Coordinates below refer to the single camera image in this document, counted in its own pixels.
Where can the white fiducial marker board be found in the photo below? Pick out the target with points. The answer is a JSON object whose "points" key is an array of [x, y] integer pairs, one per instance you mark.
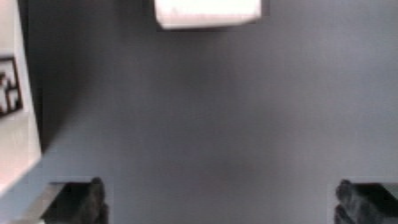
{"points": [[20, 149]]}

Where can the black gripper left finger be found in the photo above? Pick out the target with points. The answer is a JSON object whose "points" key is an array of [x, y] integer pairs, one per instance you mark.
{"points": [[79, 206]]}

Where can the white table leg with tag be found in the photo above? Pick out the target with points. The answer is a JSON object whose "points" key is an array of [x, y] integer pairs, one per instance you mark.
{"points": [[187, 14]]}

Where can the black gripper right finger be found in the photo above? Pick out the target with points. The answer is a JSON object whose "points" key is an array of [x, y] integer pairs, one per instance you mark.
{"points": [[367, 203]]}

